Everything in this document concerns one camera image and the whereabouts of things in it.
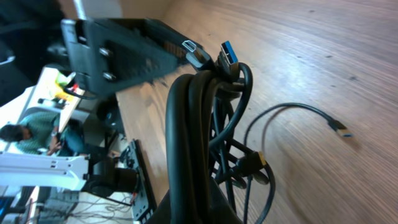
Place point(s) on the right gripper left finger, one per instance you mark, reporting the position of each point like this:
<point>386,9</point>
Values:
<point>109,55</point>

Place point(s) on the person in green shirt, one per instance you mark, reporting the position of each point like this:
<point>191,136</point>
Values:
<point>38,133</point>

